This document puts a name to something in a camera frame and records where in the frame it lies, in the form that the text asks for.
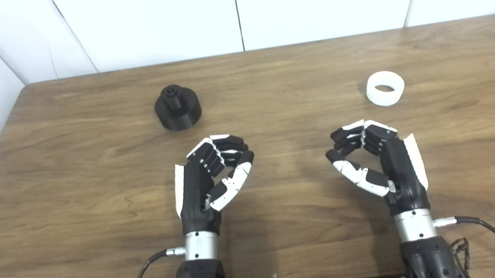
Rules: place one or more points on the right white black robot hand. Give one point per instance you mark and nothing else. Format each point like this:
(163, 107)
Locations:
(402, 167)

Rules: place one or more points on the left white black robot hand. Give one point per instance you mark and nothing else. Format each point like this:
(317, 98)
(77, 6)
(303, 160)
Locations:
(192, 193)

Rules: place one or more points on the round black stepped part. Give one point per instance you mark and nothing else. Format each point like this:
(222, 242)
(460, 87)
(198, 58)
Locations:
(180, 112)

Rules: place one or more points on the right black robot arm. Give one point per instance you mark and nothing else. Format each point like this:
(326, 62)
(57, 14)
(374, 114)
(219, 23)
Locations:
(427, 258)

